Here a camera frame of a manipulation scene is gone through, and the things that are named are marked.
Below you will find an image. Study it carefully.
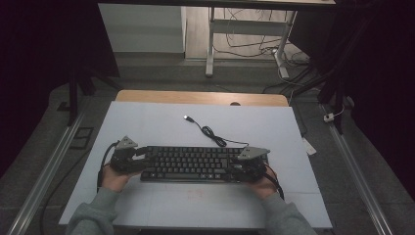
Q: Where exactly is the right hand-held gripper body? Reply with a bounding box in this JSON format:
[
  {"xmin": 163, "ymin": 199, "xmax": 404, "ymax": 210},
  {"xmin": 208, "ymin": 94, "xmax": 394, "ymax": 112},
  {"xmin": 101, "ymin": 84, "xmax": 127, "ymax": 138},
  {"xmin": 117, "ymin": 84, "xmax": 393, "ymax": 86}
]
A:
[{"xmin": 229, "ymin": 146, "xmax": 271, "ymax": 184}]

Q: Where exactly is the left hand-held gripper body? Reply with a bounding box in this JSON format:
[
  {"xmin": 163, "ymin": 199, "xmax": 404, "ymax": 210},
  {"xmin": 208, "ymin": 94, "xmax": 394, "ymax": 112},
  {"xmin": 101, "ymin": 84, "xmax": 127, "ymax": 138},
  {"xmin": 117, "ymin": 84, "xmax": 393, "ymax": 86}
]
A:
[{"xmin": 109, "ymin": 135, "xmax": 149, "ymax": 174}]

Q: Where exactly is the black keyboard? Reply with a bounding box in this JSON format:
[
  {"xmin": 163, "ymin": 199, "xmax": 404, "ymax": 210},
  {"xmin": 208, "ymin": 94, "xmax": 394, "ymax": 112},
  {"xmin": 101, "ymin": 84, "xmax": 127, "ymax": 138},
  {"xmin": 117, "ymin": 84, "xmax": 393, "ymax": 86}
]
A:
[{"xmin": 140, "ymin": 145, "xmax": 270, "ymax": 184}]

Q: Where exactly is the person's right hand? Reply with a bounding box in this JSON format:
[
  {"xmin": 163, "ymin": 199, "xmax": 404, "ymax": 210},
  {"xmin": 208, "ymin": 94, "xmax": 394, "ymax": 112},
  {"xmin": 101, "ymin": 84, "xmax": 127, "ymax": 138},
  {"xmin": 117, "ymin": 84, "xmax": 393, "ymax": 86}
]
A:
[{"xmin": 245, "ymin": 166, "xmax": 279, "ymax": 201}]

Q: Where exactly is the person's left hand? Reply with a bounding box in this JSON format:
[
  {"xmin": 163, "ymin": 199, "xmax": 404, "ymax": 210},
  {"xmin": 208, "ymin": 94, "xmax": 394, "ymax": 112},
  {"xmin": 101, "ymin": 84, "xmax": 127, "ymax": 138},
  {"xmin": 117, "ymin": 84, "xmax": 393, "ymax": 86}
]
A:
[{"xmin": 100, "ymin": 162, "xmax": 142, "ymax": 194}]

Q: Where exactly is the white board mat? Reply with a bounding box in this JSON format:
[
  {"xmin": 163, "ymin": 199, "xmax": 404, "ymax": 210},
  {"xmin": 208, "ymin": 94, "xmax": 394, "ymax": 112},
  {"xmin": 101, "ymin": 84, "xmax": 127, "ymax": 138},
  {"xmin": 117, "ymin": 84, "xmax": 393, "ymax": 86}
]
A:
[{"xmin": 58, "ymin": 100, "xmax": 334, "ymax": 229}]

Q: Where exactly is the white paper tag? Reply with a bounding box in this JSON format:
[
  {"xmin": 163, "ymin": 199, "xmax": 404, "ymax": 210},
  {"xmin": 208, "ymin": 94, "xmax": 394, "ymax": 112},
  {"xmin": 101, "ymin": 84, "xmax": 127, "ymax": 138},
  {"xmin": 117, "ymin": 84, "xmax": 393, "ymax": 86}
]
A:
[{"xmin": 301, "ymin": 137, "xmax": 318, "ymax": 157}]

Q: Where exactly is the black tripod stand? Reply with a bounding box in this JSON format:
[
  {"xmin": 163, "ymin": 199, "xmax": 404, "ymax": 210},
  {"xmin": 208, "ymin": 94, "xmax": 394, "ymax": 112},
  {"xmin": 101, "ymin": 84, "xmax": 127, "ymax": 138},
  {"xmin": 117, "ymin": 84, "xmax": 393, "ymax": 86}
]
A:
[
  {"xmin": 293, "ymin": 13, "xmax": 376, "ymax": 135},
  {"xmin": 58, "ymin": 63, "xmax": 123, "ymax": 127}
]

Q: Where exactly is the white cabinet panel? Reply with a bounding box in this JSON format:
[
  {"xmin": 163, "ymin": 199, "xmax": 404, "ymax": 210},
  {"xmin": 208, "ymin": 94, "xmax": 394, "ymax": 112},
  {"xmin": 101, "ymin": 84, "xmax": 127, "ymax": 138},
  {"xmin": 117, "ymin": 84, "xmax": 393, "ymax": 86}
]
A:
[{"xmin": 98, "ymin": 3, "xmax": 188, "ymax": 54}]

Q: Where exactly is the left hand-held gripper black cable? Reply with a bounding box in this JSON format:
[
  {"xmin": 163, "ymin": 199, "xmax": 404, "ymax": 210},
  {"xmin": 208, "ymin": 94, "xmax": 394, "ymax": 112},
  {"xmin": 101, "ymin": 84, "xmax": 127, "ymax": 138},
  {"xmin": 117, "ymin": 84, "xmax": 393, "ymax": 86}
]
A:
[{"xmin": 96, "ymin": 140, "xmax": 120, "ymax": 194}]

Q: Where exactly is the hand-held gripper black cable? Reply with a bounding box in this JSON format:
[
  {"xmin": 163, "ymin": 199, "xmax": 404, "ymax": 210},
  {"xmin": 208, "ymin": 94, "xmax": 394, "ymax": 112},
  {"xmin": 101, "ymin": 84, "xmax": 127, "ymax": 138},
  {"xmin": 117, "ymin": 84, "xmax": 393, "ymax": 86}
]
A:
[
  {"xmin": 263, "ymin": 163, "xmax": 286, "ymax": 201},
  {"xmin": 96, "ymin": 140, "xmax": 120, "ymax": 194}
]

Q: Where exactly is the right hand-held gripper black cable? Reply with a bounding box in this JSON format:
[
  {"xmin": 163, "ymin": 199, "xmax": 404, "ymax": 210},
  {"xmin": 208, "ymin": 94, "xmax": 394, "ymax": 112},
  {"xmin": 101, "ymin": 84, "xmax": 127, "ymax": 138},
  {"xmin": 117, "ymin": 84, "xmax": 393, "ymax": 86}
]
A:
[{"xmin": 263, "ymin": 163, "xmax": 286, "ymax": 201}]

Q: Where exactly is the black keyboard cable with plug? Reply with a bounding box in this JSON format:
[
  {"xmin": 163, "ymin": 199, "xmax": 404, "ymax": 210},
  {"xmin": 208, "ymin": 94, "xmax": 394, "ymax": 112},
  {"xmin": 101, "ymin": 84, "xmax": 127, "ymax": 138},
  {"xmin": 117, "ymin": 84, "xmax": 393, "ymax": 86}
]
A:
[{"xmin": 183, "ymin": 115, "xmax": 251, "ymax": 149}]

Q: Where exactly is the black floor frame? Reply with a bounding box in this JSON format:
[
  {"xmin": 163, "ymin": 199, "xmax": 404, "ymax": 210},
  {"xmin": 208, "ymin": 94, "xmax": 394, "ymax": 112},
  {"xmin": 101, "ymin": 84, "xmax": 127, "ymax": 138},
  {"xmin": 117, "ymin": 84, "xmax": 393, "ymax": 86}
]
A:
[{"xmin": 69, "ymin": 126, "xmax": 95, "ymax": 151}]

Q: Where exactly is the black floor cable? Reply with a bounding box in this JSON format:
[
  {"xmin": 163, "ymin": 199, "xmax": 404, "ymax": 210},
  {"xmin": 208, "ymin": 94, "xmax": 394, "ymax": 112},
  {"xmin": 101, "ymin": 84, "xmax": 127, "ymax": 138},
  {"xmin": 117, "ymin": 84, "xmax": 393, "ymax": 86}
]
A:
[{"xmin": 38, "ymin": 148, "xmax": 97, "ymax": 235}]

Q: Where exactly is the aluminium floor rail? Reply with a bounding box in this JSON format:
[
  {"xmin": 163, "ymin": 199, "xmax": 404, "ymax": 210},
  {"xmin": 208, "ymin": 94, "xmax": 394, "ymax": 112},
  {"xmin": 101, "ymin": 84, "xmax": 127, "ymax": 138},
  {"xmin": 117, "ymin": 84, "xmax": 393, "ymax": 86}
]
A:
[
  {"xmin": 5, "ymin": 109, "xmax": 86, "ymax": 235},
  {"xmin": 321, "ymin": 104, "xmax": 394, "ymax": 235}
]

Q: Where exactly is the tangle of floor cables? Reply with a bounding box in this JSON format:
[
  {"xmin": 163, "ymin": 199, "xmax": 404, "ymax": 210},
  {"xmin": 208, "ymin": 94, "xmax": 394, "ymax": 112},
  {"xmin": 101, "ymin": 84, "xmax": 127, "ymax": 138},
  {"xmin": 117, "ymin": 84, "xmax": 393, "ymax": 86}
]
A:
[{"xmin": 213, "ymin": 8, "xmax": 327, "ymax": 99}]

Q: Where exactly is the white desk frame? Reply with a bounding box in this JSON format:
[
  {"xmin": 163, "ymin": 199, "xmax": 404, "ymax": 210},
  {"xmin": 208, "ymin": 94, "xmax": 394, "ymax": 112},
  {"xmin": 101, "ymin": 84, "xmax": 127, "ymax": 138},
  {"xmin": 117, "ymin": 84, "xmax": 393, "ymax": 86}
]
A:
[{"xmin": 205, "ymin": 6, "xmax": 299, "ymax": 79}]

